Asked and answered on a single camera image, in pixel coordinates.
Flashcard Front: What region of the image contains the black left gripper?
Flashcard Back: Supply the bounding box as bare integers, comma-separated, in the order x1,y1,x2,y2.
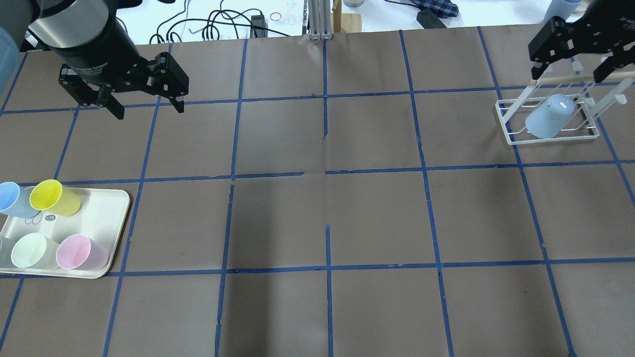
59,52,189,120

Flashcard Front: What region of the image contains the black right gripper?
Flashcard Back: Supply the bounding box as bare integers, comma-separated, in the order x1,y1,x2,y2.
528,0,635,83

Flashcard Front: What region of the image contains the light blue plastic cup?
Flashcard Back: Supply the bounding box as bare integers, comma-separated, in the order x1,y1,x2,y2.
525,94,576,139

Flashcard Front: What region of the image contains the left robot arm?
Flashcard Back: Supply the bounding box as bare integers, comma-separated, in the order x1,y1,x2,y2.
0,0,189,119

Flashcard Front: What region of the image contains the blue cup on side table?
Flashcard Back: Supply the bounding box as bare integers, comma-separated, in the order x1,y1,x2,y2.
541,0,582,24

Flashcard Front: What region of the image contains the yellow plastic cup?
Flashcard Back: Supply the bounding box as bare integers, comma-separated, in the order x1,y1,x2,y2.
29,179,81,216

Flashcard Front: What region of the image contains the blue plastic cup on tray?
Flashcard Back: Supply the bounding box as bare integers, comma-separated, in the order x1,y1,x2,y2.
0,181,40,219

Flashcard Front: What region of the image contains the pink plastic cup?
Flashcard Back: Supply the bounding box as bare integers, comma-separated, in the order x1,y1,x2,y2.
55,234,110,271

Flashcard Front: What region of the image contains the pale green plastic cup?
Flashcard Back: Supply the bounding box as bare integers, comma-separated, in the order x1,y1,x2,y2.
10,233,60,269

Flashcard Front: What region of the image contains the cream plastic tray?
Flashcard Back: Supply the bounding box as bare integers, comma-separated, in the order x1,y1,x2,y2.
0,188,131,279

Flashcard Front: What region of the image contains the blue plaid folded umbrella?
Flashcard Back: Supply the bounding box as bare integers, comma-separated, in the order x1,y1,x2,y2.
385,0,459,19

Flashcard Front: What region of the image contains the black power adapter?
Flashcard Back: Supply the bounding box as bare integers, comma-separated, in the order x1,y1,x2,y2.
416,7,447,29

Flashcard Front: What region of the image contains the wooden mug tree stand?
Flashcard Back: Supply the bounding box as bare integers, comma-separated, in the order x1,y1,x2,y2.
331,0,362,33

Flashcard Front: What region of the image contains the white wire cup rack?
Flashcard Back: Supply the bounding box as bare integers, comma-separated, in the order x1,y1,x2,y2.
494,60,634,145

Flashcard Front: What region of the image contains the black cables bundle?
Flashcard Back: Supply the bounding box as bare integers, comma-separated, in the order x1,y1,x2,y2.
149,0,293,45

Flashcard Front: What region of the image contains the aluminium frame post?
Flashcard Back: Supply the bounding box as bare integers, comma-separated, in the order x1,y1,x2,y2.
306,0,333,41

